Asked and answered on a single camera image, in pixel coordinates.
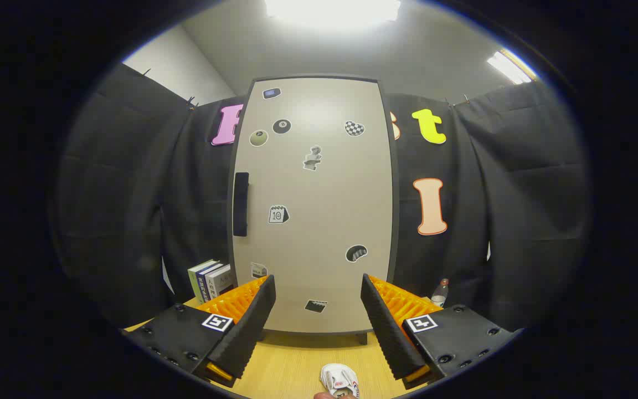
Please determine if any clear plastic bottle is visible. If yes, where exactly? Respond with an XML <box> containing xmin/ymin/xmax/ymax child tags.
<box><xmin>431</xmin><ymin>279</ymin><xmax>449</xmax><ymax>308</ymax></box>

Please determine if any black door handle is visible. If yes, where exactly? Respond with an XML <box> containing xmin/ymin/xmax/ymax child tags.
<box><xmin>233</xmin><ymin>172</ymin><xmax>250</xmax><ymax>237</ymax></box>

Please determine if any large ceiling light panel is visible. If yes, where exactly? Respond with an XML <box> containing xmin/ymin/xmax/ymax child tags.
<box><xmin>264</xmin><ymin>0</ymin><xmax>403</xmax><ymax>28</ymax></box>

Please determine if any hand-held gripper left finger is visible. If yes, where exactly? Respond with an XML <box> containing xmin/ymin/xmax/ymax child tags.
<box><xmin>124</xmin><ymin>274</ymin><xmax>276</xmax><ymax>388</ymax></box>

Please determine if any narrow ceiling light panel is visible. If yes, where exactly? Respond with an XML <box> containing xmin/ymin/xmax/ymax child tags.
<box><xmin>487</xmin><ymin>50</ymin><xmax>538</xmax><ymax>85</ymax></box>

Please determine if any blue spine book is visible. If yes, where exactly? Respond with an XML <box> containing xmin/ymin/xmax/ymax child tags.
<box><xmin>197</xmin><ymin>263</ymin><xmax>223</xmax><ymax>303</ymax></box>

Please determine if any green spine book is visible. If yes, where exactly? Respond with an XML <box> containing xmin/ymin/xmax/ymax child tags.
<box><xmin>188</xmin><ymin>260</ymin><xmax>214</xmax><ymax>304</ymax></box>

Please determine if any dark grey shoe cabinet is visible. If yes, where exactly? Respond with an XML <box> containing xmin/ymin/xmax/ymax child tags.
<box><xmin>228</xmin><ymin>75</ymin><xmax>400</xmax><ymax>345</ymax></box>

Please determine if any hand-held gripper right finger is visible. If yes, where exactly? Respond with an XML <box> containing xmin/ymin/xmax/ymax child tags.
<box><xmin>360</xmin><ymin>273</ymin><xmax>524</xmax><ymax>390</ymax></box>

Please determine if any white canvas shoe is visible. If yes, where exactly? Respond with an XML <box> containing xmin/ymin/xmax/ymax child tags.
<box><xmin>320</xmin><ymin>364</ymin><xmax>360</xmax><ymax>398</ymax></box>

